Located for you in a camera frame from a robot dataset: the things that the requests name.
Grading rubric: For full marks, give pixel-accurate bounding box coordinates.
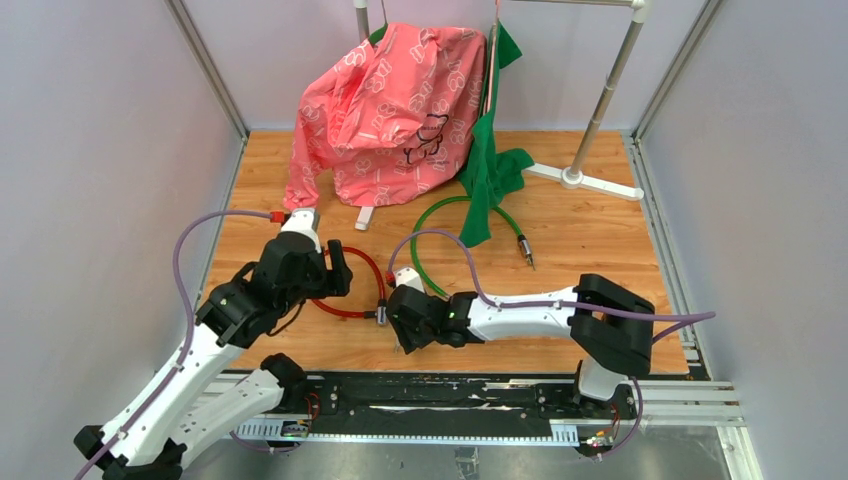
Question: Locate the green cable lock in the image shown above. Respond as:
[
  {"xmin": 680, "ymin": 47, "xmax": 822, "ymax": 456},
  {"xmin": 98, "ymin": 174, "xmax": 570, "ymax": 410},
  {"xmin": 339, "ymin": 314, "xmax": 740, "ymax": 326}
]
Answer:
[{"xmin": 408, "ymin": 196, "xmax": 533, "ymax": 299}]

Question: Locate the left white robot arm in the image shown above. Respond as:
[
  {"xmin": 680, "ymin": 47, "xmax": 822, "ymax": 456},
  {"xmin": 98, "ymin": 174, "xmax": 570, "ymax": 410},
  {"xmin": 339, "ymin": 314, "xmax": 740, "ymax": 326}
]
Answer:
[{"xmin": 73, "ymin": 231, "xmax": 353, "ymax": 479}]

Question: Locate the pink patterned jacket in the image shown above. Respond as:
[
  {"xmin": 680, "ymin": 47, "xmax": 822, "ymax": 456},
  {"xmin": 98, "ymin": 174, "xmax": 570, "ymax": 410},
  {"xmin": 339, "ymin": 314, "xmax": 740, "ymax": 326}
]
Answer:
[{"xmin": 283, "ymin": 23, "xmax": 488, "ymax": 210}]

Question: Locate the green cloth garment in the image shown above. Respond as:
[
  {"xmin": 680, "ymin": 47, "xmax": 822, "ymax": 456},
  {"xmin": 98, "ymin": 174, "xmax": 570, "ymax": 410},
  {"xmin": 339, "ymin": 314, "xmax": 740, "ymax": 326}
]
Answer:
[{"xmin": 459, "ymin": 22, "xmax": 534, "ymax": 248}]

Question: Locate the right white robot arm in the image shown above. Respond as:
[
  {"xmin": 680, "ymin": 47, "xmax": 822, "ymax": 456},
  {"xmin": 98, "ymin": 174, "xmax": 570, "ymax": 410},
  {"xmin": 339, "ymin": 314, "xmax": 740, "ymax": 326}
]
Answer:
[{"xmin": 385, "ymin": 268, "xmax": 655, "ymax": 418}]

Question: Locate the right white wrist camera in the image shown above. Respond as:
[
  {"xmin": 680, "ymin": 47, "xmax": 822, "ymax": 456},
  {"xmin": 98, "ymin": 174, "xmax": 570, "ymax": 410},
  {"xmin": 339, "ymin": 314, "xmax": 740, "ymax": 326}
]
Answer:
[{"xmin": 391, "ymin": 267, "xmax": 427, "ymax": 295}]

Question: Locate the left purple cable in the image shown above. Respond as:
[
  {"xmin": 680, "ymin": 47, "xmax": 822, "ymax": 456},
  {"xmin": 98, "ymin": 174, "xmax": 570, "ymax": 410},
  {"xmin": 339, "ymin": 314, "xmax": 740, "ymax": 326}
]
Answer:
[{"xmin": 72, "ymin": 208, "xmax": 289, "ymax": 480}]

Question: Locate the red cable lock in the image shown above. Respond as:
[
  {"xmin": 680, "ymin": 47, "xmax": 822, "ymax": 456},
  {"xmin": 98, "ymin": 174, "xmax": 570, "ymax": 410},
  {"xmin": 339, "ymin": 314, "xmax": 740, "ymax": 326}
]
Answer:
[{"xmin": 304, "ymin": 246, "xmax": 387, "ymax": 328}]

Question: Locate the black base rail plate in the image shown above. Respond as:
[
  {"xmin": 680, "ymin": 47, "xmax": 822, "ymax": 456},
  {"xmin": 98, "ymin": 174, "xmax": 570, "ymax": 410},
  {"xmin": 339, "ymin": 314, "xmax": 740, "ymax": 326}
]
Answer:
[{"xmin": 269, "ymin": 372, "xmax": 638, "ymax": 443}]

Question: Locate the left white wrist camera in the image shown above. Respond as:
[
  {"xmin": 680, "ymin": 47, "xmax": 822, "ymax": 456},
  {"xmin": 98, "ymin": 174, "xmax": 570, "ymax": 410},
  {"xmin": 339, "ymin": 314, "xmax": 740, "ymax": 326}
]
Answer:
[{"xmin": 280, "ymin": 208, "xmax": 323, "ymax": 253}]

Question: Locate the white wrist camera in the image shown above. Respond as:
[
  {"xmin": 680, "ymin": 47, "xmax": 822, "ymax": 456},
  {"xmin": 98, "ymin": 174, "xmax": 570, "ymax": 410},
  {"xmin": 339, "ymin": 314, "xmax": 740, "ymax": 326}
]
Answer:
[
  {"xmin": 280, "ymin": 208, "xmax": 323, "ymax": 253},
  {"xmin": 391, "ymin": 267, "xmax": 427, "ymax": 295}
]

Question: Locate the purple cable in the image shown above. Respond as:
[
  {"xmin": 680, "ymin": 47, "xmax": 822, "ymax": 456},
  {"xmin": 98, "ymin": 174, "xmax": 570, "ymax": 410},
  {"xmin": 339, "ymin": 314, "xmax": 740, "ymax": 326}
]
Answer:
[
  {"xmin": 385, "ymin": 228, "xmax": 718, "ymax": 458},
  {"xmin": 72, "ymin": 208, "xmax": 289, "ymax": 480}
]

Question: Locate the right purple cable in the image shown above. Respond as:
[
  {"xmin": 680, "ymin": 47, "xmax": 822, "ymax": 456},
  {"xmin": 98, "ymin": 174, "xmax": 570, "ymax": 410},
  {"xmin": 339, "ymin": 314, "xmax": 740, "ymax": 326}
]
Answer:
[{"xmin": 385, "ymin": 228, "xmax": 718, "ymax": 458}]

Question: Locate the white metal clothes rack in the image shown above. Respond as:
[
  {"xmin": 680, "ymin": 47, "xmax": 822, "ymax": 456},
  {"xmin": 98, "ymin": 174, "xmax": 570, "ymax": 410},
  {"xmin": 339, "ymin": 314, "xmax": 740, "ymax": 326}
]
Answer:
[{"xmin": 352, "ymin": 0, "xmax": 653, "ymax": 231}]

